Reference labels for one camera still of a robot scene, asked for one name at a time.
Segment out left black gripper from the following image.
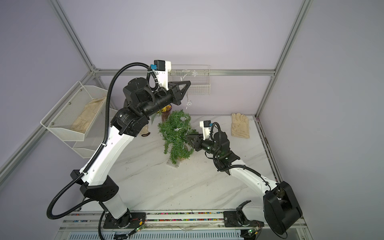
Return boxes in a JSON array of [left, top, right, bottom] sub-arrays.
[[140, 82, 190, 121]]

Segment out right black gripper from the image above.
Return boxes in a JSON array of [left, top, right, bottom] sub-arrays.
[[187, 133, 222, 158]]

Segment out clear string lights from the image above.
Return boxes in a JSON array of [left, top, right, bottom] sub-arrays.
[[167, 69, 199, 151]]

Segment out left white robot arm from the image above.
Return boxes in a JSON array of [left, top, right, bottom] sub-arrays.
[[71, 78, 191, 229]]

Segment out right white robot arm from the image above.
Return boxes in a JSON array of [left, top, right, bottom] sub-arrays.
[[186, 132, 303, 238]]

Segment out small green christmas tree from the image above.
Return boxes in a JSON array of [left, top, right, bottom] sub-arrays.
[[158, 110, 198, 166]]

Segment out purple glass vase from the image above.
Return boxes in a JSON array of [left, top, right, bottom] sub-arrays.
[[161, 104, 172, 123]]

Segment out beige glove near vase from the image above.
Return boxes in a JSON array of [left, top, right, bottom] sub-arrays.
[[140, 125, 151, 137]]

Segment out beige glove right side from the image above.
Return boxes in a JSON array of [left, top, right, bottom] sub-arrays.
[[231, 113, 250, 139]]

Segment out beige glove in shelf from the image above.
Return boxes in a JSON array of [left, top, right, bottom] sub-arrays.
[[70, 97, 106, 134]]

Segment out white mesh two-tier shelf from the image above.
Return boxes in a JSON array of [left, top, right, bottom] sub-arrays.
[[41, 82, 108, 159]]

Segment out white wire wall basket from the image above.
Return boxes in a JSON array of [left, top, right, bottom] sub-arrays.
[[168, 65, 211, 96]]

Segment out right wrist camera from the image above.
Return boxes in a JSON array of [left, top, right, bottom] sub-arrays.
[[200, 120, 212, 140]]

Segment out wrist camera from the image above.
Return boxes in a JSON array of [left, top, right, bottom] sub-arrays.
[[200, 120, 212, 140], [150, 60, 172, 91]]

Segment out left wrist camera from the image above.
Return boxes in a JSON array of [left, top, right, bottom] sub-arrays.
[[150, 60, 172, 91]]

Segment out aluminium frame profile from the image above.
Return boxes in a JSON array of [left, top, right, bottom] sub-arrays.
[[94, 69, 276, 77]]

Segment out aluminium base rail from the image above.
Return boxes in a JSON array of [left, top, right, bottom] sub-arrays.
[[55, 210, 312, 240]]

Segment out black corrugated cable conduit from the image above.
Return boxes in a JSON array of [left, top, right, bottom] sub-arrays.
[[46, 62, 160, 240]]

